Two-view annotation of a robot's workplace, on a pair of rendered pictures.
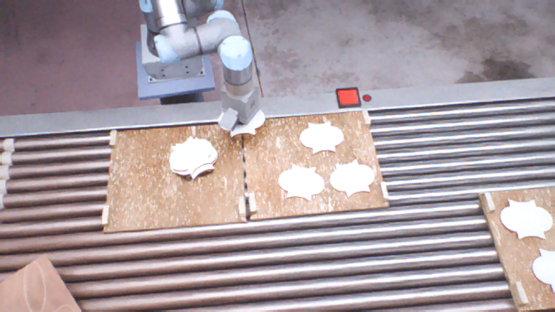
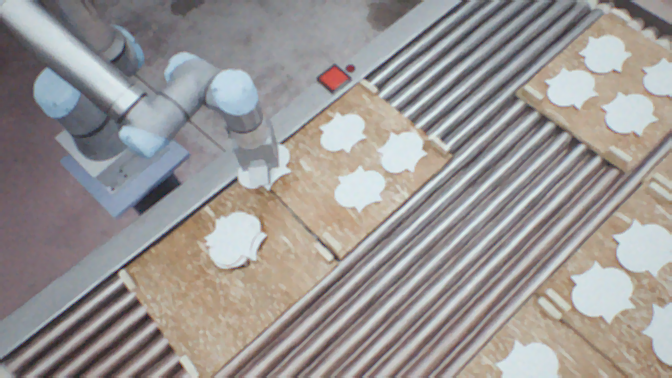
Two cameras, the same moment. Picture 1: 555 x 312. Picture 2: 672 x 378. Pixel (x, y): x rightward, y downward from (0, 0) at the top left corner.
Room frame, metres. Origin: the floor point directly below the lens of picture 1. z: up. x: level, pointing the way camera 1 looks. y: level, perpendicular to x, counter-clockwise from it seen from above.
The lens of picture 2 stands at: (0.32, 0.24, 2.09)
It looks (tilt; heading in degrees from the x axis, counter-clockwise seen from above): 64 degrees down; 329
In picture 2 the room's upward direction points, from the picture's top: 7 degrees counter-clockwise
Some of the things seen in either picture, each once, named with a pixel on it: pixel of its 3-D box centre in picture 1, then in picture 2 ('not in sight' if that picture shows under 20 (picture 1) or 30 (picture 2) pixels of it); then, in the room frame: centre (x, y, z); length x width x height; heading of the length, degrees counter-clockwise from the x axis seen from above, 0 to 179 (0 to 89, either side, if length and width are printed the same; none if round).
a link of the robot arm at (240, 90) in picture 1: (237, 80); (246, 124); (0.92, 0.09, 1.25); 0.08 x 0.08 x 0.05
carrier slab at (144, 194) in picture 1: (176, 175); (229, 269); (0.81, 0.29, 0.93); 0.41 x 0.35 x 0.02; 95
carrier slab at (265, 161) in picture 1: (311, 163); (351, 163); (0.86, -0.12, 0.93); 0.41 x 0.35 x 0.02; 96
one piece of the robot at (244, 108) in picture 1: (234, 104); (254, 153); (0.90, 0.10, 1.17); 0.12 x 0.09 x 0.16; 149
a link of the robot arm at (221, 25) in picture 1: (219, 35); (192, 85); (1.00, 0.14, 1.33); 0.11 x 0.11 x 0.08; 19
